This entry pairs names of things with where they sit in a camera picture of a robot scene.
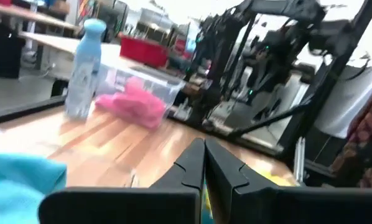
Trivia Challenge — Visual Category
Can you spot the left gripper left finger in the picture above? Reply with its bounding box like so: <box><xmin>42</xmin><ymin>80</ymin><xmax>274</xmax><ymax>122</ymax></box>
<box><xmin>149</xmin><ymin>138</ymin><xmax>206</xmax><ymax>224</ymax></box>

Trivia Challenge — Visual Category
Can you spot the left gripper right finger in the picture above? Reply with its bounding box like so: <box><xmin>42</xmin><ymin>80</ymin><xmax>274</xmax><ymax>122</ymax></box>
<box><xmin>205</xmin><ymin>138</ymin><xmax>282</xmax><ymax>224</ymax></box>

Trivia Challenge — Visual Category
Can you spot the large yellow microfiber towel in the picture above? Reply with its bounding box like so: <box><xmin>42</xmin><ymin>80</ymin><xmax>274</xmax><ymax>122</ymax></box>
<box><xmin>204</xmin><ymin>166</ymin><xmax>300</xmax><ymax>214</ymax></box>

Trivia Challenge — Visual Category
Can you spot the large pink microfiber towel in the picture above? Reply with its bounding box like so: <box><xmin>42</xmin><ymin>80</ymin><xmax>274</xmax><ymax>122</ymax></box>
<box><xmin>94</xmin><ymin>76</ymin><xmax>167</xmax><ymax>131</ymax></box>

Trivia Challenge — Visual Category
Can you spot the large blue microfiber towel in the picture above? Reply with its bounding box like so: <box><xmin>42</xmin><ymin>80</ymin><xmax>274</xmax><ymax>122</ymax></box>
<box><xmin>0</xmin><ymin>151</ymin><xmax>68</xmax><ymax>224</ymax></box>

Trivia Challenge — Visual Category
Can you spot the wide clear plastic bin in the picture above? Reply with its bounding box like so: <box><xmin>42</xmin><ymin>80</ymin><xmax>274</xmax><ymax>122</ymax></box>
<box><xmin>94</xmin><ymin>62</ymin><xmax>187</xmax><ymax>131</ymax></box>

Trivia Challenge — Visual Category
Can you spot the red storage bin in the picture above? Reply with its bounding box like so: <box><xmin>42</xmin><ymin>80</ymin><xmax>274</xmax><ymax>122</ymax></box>
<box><xmin>119</xmin><ymin>36</ymin><xmax>170</xmax><ymax>68</ymax></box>

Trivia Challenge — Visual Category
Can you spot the person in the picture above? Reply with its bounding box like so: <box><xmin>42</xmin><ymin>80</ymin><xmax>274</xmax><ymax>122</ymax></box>
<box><xmin>313</xmin><ymin>65</ymin><xmax>372</xmax><ymax>189</ymax></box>

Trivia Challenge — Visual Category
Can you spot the blue air freshener bottle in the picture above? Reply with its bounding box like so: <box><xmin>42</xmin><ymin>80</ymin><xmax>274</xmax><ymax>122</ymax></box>
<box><xmin>64</xmin><ymin>17</ymin><xmax>108</xmax><ymax>119</ymax></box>

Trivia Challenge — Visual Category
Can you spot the white table top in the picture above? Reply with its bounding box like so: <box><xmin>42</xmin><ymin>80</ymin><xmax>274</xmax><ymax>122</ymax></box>
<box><xmin>17</xmin><ymin>30</ymin><xmax>124</xmax><ymax>63</ymax></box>

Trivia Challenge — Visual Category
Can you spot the black cabinet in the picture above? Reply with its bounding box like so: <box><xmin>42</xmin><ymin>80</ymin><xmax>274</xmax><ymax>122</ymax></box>
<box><xmin>0</xmin><ymin>23</ymin><xmax>27</xmax><ymax>79</ymax></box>

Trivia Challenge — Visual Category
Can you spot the wooden background table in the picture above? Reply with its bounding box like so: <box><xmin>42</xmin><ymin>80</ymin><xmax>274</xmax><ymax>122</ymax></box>
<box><xmin>0</xmin><ymin>1</ymin><xmax>81</xmax><ymax>32</ymax></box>

